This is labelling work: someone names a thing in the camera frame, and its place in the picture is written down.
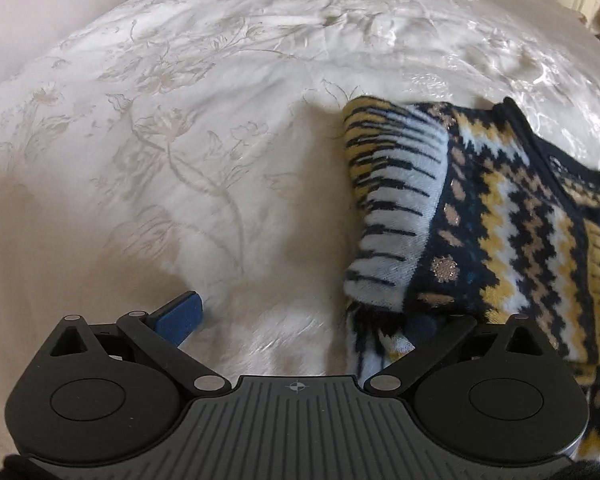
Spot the navy yellow white knit sweater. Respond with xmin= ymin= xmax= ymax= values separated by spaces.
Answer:
xmin=343 ymin=96 xmax=600 ymax=462

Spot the white embroidered bedspread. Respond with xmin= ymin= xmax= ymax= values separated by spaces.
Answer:
xmin=0 ymin=0 xmax=600 ymax=466

